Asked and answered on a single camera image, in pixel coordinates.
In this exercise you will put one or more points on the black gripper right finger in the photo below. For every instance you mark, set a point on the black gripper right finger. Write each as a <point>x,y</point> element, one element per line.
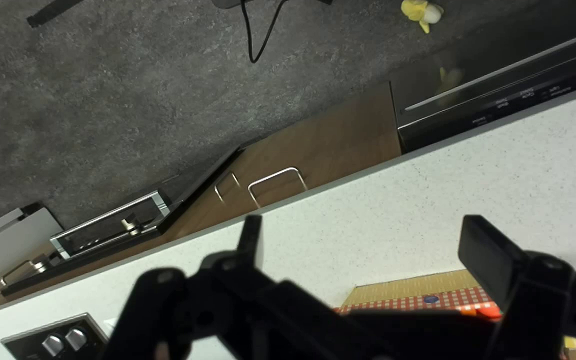
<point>534,292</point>

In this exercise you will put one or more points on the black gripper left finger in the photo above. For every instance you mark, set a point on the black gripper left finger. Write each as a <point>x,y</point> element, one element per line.
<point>227,299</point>

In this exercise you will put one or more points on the red checkered toy basket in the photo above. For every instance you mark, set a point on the red checkered toy basket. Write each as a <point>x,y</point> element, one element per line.
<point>444,290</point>

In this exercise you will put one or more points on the wooden lower cabinet fronts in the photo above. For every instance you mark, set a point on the wooden lower cabinet fronts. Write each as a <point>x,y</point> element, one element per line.
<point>343,140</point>

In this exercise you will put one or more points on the yellow plush toy on floor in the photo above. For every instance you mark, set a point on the yellow plush toy on floor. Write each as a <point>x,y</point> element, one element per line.
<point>423,13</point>

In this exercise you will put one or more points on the black oven front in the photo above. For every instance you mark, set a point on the black oven front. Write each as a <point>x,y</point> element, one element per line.
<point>121,223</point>

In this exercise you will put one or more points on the black dishwasher front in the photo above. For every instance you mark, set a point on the black dishwasher front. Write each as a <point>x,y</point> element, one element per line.
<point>472,85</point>

